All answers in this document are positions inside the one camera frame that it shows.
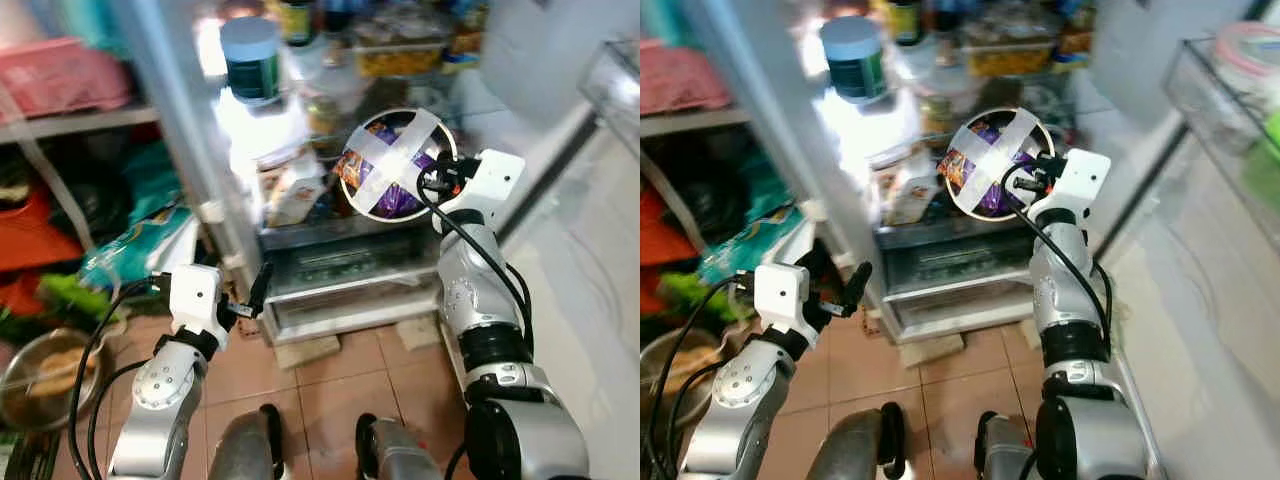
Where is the steel bowl with taped snacks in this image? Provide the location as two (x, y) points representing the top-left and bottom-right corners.
(940, 107), (1057, 221)
(334, 107), (460, 223)

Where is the orange plastic tub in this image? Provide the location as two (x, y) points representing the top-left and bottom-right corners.
(640, 188), (681, 273)
(0, 188), (83, 273)

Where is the clear container of yellow food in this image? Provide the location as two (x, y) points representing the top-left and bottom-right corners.
(353, 18), (448, 79)
(963, 18), (1058, 79)

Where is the white printed carton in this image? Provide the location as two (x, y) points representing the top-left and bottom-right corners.
(264, 150), (328, 229)
(884, 150), (943, 227)

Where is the teal printed package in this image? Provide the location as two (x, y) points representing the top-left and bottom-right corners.
(697, 203), (803, 293)
(78, 203), (198, 293)

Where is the grey fridge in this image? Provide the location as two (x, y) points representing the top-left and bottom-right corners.
(108, 0), (641, 480)
(690, 0), (1280, 480)

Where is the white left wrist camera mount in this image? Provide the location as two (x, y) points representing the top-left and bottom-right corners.
(167, 264), (232, 347)
(752, 262), (817, 347)

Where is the wide steel basin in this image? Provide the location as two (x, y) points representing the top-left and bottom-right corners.
(640, 327), (708, 426)
(0, 327), (108, 433)

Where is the grey shelf board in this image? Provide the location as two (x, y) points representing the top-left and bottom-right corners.
(0, 103), (163, 147)
(640, 103), (753, 139)

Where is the tub with pink lid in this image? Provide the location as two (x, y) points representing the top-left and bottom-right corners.
(1213, 20), (1280, 89)

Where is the clear fridge crisper drawer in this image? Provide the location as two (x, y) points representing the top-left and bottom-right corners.
(878, 222), (1049, 303)
(258, 222), (443, 303)

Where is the dark glass bottle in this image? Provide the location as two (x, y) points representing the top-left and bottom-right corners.
(275, 0), (317, 47)
(885, 0), (927, 47)

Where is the grey robot left leg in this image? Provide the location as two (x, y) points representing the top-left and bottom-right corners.
(807, 404), (907, 480)
(207, 404), (287, 480)

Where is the grey robot leg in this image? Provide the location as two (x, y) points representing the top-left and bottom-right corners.
(807, 404), (907, 480)
(354, 412), (446, 480)
(207, 404), (287, 480)
(974, 412), (1043, 480)

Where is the clear fridge door shelf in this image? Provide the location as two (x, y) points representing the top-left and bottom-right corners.
(578, 38), (641, 136)
(1163, 36), (1280, 256)

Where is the pale stone block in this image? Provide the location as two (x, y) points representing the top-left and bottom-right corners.
(272, 335), (343, 372)
(893, 334), (968, 370)

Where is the dark jar with pale lid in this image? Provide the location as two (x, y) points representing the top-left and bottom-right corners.
(819, 15), (889, 107)
(219, 15), (284, 107)

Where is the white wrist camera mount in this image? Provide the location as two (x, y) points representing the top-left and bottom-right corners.
(167, 264), (232, 347)
(752, 262), (817, 347)
(455, 150), (527, 227)
(1040, 148), (1114, 227)

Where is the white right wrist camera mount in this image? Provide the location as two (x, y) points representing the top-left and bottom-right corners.
(455, 150), (527, 227)
(1040, 148), (1114, 227)

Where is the grey robot right leg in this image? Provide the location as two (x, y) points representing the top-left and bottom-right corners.
(974, 412), (1043, 480)
(354, 412), (446, 480)

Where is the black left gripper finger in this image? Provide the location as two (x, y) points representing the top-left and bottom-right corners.
(247, 261), (274, 313)
(845, 261), (874, 313)

